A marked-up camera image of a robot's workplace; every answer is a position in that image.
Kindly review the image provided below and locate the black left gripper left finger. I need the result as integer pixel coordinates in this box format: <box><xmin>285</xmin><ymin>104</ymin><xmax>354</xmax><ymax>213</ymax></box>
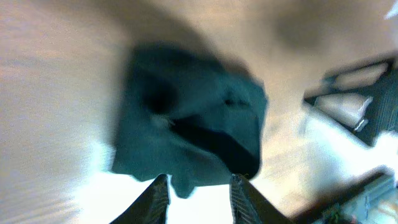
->
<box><xmin>111</xmin><ymin>174</ymin><xmax>170</xmax><ymax>224</ymax></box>

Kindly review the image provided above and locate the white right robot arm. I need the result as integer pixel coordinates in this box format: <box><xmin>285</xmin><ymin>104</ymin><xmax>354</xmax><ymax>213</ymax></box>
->
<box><xmin>303</xmin><ymin>55</ymin><xmax>397</xmax><ymax>146</ymax></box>

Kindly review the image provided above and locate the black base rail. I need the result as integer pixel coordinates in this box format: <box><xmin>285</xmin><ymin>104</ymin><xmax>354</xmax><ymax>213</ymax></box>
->
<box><xmin>293</xmin><ymin>171</ymin><xmax>397</xmax><ymax>224</ymax></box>

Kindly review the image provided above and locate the black polo shirt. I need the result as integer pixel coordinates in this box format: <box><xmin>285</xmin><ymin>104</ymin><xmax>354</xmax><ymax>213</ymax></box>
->
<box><xmin>111</xmin><ymin>44</ymin><xmax>267</xmax><ymax>198</ymax></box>

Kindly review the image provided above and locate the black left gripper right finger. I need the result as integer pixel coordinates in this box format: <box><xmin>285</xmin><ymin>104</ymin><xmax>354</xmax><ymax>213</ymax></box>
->
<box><xmin>229</xmin><ymin>174</ymin><xmax>294</xmax><ymax>224</ymax></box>

